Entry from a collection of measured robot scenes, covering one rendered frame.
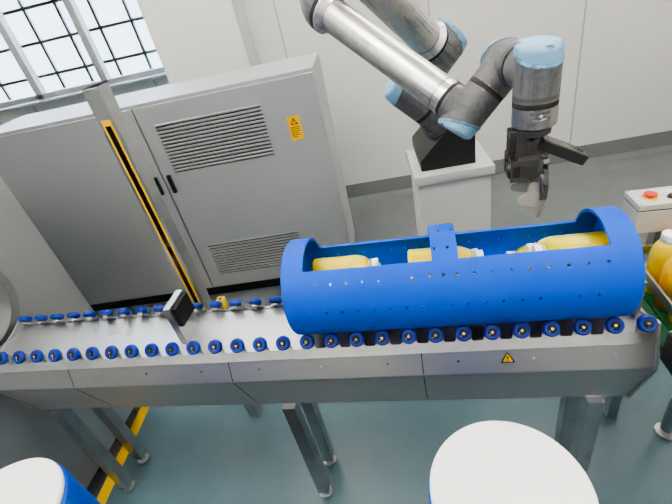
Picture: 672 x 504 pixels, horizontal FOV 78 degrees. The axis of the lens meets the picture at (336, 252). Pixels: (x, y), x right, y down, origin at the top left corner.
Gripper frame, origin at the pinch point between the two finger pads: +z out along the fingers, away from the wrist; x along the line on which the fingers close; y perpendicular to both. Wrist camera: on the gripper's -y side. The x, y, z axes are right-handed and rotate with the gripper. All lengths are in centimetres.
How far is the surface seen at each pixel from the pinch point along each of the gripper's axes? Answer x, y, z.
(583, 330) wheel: 10.0, -10.9, 32.8
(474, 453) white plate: 48, 22, 25
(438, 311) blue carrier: 12.9, 25.3, 20.4
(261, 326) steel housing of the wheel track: -2, 83, 37
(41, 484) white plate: 55, 116, 26
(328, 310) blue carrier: 13, 54, 18
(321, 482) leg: 8, 78, 117
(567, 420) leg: -6, -19, 96
